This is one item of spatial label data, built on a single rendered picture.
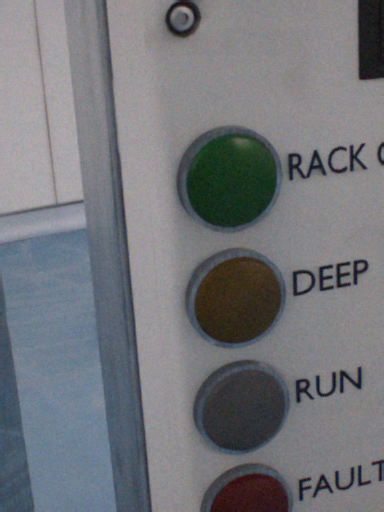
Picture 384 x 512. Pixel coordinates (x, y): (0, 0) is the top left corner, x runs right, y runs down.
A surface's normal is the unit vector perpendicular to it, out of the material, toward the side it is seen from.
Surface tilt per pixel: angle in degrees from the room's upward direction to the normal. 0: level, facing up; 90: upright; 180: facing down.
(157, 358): 90
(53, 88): 90
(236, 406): 87
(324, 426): 90
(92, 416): 0
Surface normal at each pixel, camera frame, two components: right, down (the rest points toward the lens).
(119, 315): -0.95, 0.16
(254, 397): 0.32, 0.25
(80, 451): -0.06, -0.94
